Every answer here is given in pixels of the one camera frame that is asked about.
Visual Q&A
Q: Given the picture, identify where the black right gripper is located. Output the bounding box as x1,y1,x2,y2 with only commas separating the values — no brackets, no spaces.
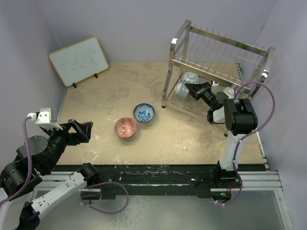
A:
185,82,215,109

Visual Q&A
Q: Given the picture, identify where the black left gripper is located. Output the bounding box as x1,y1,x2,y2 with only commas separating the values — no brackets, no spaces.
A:
43,118,93,172

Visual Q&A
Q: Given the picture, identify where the dark blue patterned bowl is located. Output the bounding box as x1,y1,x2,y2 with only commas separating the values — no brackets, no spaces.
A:
181,72,200,84

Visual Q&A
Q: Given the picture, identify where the grey hexagon red-rim bowl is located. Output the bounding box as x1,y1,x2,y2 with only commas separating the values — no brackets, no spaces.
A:
174,81,189,101

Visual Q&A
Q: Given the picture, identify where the mint green bowl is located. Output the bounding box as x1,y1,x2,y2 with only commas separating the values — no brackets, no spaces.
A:
222,87,236,99

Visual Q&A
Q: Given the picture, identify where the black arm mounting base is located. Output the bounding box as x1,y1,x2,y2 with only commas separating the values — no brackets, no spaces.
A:
78,163,241,199

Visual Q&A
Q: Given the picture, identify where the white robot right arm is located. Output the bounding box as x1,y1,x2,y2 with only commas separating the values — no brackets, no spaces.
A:
184,82,258,171

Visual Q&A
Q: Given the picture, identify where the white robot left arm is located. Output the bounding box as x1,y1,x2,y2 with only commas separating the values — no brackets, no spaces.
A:
0,116,99,230

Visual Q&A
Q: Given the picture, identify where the steel dish rack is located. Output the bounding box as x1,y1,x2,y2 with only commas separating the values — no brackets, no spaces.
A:
161,19,276,138

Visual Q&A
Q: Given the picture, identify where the orange patterned bowl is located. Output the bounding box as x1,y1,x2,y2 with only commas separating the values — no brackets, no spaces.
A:
114,117,137,138

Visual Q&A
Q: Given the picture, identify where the blue floral rim bowl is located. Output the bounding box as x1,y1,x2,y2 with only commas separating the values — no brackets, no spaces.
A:
133,103,155,123

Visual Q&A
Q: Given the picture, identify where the yellow framed whiteboard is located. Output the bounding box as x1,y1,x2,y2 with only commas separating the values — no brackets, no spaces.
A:
48,36,109,87

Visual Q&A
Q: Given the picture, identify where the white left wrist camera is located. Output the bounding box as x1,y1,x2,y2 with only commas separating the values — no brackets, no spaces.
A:
27,108,63,130

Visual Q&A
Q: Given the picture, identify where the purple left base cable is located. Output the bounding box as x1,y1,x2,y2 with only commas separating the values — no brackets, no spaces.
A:
80,181,130,214

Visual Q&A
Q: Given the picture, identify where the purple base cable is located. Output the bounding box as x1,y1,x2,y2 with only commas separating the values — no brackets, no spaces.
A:
214,171,244,207
80,181,130,214

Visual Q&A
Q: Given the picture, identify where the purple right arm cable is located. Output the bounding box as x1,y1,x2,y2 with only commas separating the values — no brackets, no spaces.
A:
234,81,276,172

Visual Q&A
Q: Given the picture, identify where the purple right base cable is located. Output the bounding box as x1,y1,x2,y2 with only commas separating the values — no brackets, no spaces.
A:
214,171,244,207

